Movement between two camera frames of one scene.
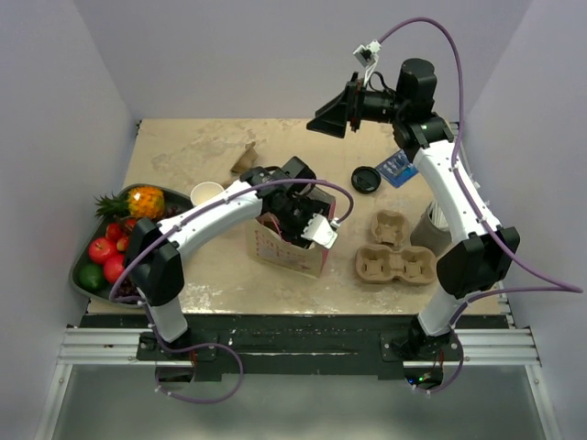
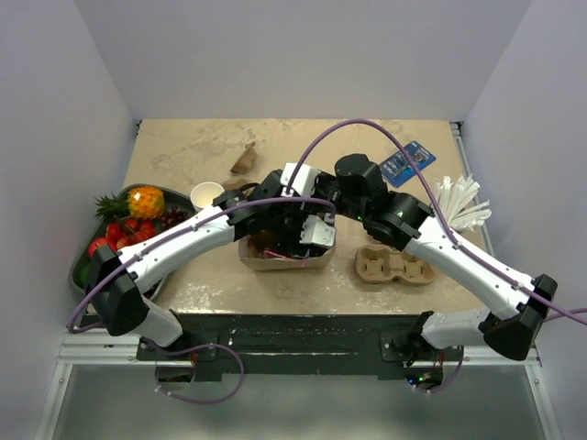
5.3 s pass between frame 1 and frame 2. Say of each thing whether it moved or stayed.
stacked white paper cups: stayed
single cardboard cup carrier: stayed
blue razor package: stayed
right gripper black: moved
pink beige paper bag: moved
